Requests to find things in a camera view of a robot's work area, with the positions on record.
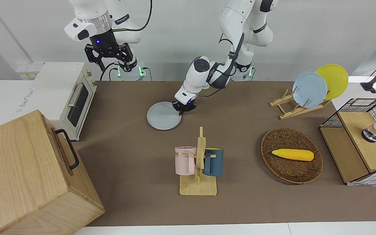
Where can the yellow plate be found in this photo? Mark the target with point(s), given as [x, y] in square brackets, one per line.
[336, 78]

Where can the gray round plate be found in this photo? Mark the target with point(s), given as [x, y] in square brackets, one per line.
[163, 117]

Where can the brown table mat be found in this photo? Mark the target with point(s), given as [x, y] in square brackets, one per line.
[142, 153]

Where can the wooden drawer cabinet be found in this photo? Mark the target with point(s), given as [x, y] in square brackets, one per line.
[21, 173]

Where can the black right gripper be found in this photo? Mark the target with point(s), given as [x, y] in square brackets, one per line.
[104, 42]

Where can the wooden dish rack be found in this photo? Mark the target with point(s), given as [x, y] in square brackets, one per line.
[289, 113]

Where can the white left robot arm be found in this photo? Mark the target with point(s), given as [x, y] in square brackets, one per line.
[201, 70]

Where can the teal mug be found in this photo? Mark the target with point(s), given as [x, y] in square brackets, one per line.
[214, 163]

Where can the yellow corn cob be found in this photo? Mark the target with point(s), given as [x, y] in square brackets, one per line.
[292, 154]

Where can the white wall socket box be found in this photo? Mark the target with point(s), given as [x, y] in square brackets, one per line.
[28, 70]

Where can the white toaster oven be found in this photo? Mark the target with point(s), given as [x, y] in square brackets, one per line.
[57, 88]

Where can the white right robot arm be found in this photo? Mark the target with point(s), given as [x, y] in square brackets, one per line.
[86, 13]

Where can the grid pattern shelf box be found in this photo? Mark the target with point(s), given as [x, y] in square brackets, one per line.
[351, 156]

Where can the pink mug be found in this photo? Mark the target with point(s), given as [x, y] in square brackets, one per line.
[183, 161]

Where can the light blue plate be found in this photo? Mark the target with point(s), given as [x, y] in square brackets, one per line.
[310, 89]

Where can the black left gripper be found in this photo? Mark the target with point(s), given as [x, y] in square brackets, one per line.
[188, 105]

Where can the brown wicker basket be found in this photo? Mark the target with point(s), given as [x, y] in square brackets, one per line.
[289, 171]

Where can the wooden mug tree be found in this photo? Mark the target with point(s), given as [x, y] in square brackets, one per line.
[198, 187]

